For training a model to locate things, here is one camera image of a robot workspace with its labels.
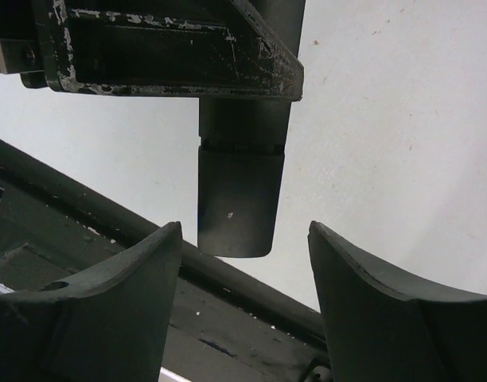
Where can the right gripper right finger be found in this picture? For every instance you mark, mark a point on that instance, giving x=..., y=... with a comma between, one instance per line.
x=383, y=323

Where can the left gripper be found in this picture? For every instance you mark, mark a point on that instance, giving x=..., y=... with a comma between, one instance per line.
x=32, y=43

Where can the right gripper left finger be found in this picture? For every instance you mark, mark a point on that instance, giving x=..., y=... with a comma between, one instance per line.
x=106, y=323

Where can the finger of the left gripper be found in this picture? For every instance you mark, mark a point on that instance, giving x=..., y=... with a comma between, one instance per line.
x=146, y=48

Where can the black remote control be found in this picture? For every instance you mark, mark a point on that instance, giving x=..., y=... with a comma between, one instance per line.
x=251, y=114

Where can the black battery cover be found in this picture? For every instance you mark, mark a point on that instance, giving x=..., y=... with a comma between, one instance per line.
x=238, y=197

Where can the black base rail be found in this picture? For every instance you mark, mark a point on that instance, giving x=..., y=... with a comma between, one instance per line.
x=224, y=325

